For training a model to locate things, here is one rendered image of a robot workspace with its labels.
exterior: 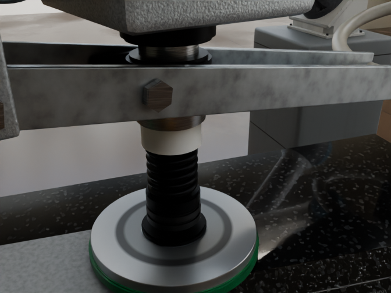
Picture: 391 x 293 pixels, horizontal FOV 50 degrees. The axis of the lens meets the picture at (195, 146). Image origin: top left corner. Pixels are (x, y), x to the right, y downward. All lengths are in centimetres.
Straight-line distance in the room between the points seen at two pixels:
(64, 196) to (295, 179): 38
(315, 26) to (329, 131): 41
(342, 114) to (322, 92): 118
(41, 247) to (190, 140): 26
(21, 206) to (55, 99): 37
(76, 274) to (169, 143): 20
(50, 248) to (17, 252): 4
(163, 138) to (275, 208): 26
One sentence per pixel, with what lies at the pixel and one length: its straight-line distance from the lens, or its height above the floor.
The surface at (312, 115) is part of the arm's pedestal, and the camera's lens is 164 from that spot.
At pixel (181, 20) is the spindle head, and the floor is 111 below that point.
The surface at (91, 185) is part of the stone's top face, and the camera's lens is 72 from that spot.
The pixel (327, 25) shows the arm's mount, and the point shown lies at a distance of 166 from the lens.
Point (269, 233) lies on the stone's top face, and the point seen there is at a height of 80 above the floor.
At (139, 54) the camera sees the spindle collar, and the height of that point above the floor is 106.
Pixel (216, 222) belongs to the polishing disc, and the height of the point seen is 84.
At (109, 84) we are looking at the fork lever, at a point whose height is 106.
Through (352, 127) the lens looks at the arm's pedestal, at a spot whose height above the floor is 50.
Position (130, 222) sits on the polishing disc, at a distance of 57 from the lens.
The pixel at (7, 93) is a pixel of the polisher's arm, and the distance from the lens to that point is 32.
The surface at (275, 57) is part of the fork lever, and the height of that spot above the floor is 102.
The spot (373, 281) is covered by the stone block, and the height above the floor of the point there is 78.
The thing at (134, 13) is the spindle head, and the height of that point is 112.
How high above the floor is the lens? 116
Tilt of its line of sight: 26 degrees down
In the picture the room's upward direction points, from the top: straight up
